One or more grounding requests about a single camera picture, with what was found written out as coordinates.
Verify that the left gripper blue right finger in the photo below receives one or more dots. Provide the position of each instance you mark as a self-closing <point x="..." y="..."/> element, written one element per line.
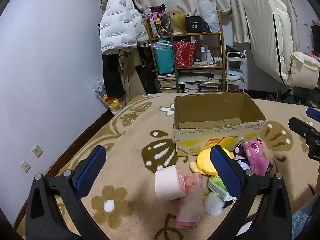
<point x="228" y="170"/>

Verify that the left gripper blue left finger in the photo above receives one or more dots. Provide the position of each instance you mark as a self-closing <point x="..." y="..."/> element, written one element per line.
<point x="87" y="170"/>

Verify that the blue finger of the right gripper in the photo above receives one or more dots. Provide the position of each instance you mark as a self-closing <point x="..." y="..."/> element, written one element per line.
<point x="313" y="113"/>

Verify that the green tissue pack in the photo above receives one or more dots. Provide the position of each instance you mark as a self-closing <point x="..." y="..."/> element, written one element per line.
<point x="216" y="185"/>

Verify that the purple haired doll plush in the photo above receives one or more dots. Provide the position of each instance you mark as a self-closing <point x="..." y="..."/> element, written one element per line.
<point x="241" y="157"/>

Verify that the yellow plush toy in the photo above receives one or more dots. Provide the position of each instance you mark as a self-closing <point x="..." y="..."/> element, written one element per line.
<point x="203" y="164"/>

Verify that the pink bear plush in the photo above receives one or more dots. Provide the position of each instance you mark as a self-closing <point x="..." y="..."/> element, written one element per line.
<point x="255" y="155"/>

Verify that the white fluffy pompom plush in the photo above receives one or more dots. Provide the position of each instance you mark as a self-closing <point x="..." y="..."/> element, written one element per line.
<point x="213" y="204"/>

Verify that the dark purple small box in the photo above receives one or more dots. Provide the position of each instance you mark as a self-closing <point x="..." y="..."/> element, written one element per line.
<point x="269" y="169"/>

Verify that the pink blanket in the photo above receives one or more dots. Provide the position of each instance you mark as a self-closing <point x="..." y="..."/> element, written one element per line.
<point x="190" y="208"/>

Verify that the cardboard box with yellow print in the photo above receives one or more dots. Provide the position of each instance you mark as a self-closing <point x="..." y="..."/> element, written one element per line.
<point x="202" y="121"/>

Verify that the cream armchair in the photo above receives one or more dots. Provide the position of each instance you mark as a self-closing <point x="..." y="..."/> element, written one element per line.
<point x="303" y="71"/>

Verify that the plastic bag with yellow toy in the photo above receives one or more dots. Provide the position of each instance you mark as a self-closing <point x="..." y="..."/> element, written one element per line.
<point x="111" y="102"/>

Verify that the white rolling cart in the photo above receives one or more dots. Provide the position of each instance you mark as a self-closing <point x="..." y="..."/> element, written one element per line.
<point x="234" y="73"/>

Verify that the white folded mattress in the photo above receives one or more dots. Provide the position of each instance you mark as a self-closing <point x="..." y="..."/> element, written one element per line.
<point x="269" y="27"/>

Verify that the stack of books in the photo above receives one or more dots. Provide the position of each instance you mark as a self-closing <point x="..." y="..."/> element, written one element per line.
<point x="167" y="83"/>

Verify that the red gift bag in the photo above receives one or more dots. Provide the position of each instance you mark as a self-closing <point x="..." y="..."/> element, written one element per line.
<point x="184" y="53"/>

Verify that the teal storage bag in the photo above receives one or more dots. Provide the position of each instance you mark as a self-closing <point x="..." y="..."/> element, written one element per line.
<point x="164" y="56"/>

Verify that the black box labelled 40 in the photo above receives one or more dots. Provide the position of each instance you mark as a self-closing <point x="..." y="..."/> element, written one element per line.
<point x="193" y="24"/>

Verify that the wooden shelf rack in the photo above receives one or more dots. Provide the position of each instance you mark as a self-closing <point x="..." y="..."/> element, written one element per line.
<point x="210" y="48"/>

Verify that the white puffer jacket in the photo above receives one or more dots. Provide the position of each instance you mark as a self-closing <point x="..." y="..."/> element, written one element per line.
<point x="122" y="27"/>

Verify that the blonde wig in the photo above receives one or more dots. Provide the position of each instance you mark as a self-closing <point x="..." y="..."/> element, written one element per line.
<point x="177" y="19"/>

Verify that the purple anime poster bag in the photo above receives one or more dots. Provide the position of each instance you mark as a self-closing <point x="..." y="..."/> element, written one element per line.
<point x="158" y="21"/>

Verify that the wall socket upper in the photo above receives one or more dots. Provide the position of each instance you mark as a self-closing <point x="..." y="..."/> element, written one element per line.
<point x="37" y="151"/>

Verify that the wall socket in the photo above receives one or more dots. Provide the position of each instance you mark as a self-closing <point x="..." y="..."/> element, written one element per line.
<point x="25" y="166"/>
<point x="37" y="151"/>

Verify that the wall socket lower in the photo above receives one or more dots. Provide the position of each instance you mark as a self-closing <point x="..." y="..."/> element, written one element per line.
<point x="25" y="166"/>

